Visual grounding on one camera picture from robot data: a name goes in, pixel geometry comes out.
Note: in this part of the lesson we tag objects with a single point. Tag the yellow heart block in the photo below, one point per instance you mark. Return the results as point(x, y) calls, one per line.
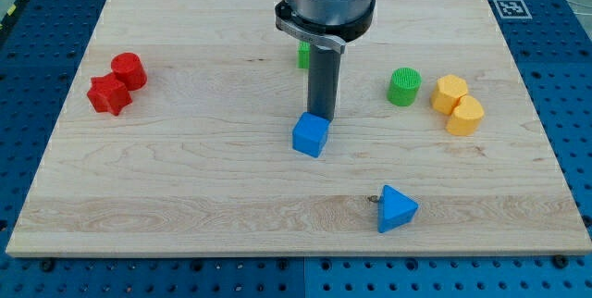
point(465, 117)

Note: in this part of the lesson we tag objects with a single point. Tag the fiducial marker tag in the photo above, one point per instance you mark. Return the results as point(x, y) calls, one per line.
point(512, 9)

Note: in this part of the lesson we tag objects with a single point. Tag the green cylinder block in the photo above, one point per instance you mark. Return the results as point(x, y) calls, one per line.
point(404, 86)

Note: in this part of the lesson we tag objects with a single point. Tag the wooden board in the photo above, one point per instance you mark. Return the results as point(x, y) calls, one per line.
point(201, 162)

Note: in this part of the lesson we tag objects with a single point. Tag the yellow black hazard tape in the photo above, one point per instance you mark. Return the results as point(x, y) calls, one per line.
point(12, 14)

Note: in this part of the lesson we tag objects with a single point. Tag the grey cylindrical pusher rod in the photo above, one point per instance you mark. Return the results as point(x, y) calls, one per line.
point(323, 81)

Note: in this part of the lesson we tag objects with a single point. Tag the red cylinder block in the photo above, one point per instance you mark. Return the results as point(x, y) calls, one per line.
point(128, 68)

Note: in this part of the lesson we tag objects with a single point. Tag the green block behind rod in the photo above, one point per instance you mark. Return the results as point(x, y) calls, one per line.
point(303, 52)

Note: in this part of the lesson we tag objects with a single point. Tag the red star block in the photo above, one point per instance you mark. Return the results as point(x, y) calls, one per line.
point(108, 94)

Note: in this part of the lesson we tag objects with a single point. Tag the blue cube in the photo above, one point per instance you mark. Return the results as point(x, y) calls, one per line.
point(309, 135)

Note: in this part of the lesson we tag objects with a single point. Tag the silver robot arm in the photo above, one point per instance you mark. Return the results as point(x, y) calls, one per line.
point(329, 12)

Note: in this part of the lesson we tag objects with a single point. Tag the yellow hexagon block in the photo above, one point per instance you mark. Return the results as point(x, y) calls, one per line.
point(447, 93)

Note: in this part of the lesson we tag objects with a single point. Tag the black clamp ring with lever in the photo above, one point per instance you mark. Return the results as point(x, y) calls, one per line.
point(332, 37)

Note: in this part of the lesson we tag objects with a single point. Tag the blue triangle block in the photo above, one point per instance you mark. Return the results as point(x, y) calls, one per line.
point(394, 209)

